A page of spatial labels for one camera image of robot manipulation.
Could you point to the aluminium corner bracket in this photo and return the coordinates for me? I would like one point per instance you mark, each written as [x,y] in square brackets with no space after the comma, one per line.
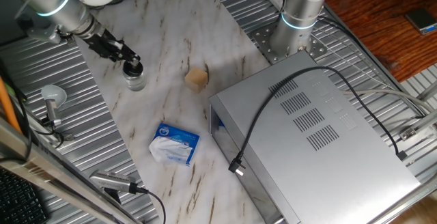
[414,130]

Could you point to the wooden block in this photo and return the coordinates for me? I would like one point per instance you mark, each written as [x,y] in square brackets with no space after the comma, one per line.
[196,79]

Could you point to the clear glass jar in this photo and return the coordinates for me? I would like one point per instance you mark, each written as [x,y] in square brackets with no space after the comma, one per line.
[136,82]

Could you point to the dark flat device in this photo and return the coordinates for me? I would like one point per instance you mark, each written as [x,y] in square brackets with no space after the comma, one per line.
[420,19]

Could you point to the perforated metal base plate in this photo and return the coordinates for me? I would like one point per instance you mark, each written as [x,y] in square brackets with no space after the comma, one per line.
[263,39]

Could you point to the orange pole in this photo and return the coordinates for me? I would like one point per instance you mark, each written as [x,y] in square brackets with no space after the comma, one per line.
[6,104]

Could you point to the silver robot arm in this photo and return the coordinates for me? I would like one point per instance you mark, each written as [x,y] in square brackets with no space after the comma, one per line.
[297,22]

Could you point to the blue tissue pack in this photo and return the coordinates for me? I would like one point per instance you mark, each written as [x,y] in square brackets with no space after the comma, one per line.
[174,145]

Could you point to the aluminium frame bar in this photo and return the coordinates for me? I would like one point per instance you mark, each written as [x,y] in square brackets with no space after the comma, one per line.
[34,162]

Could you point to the silver metal case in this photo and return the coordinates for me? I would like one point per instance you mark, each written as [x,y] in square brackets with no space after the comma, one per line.
[324,169]

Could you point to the silver depth camera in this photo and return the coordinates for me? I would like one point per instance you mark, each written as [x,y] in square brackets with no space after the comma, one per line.
[109,180]

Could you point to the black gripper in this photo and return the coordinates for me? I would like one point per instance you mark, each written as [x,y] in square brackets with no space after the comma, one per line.
[100,44]

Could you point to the black keyboard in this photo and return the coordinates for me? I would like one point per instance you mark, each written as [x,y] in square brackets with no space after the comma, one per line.
[17,200]

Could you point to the metal clamp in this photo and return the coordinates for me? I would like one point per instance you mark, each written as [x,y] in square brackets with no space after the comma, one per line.
[56,133]

